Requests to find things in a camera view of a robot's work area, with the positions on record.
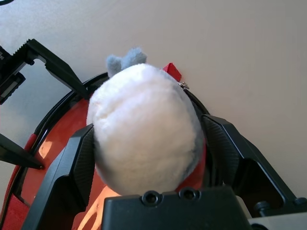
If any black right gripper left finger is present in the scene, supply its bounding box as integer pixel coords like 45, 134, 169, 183
20, 123, 97, 230

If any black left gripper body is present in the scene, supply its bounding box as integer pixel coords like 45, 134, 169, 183
0, 45, 27, 105

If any red black paddle case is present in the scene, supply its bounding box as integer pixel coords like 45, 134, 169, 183
0, 62, 212, 230

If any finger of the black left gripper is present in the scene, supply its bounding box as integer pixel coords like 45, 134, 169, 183
0, 133, 45, 171
12, 38, 89, 100

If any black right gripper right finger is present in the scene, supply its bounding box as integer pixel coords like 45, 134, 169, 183
201, 114, 300, 204

